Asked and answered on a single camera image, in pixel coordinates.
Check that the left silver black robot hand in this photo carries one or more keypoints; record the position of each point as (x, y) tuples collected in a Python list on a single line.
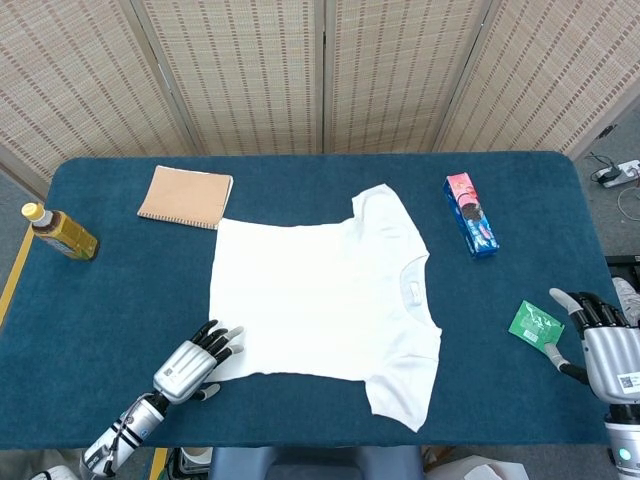
[(182, 367)]

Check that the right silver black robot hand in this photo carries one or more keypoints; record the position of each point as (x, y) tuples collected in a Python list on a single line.
[(612, 355)]

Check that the white T-shirt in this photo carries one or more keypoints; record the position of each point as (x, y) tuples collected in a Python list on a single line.
[(320, 300)]

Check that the grey sneaker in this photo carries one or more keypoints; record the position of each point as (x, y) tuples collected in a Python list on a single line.
[(627, 300)]

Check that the green snack packet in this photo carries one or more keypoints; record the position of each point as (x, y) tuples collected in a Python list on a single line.
[(535, 327)]

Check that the white tape roll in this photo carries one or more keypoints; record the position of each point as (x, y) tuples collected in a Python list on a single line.
[(195, 457)]

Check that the black equipment base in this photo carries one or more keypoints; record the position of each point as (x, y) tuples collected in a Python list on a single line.
[(622, 262)]

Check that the white paper sheet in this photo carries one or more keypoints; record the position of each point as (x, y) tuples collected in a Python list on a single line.
[(495, 472)]

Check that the brown spiral notebook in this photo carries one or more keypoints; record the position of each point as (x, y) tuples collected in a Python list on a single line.
[(185, 197)]

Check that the tea bottle with yellow cap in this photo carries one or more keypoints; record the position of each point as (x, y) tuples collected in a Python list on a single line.
[(65, 235)]

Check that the black power adapter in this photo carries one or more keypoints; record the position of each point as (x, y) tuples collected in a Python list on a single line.
[(606, 175)]

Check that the white power strip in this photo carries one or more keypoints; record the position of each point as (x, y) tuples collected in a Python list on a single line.
[(631, 170)]

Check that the blue cookie box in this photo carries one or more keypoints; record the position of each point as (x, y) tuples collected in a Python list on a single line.
[(472, 220)]

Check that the blue table cover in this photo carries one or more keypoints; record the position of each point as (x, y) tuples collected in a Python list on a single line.
[(300, 200)]

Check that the beige woven folding screen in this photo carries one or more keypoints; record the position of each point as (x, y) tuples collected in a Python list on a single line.
[(240, 75)]

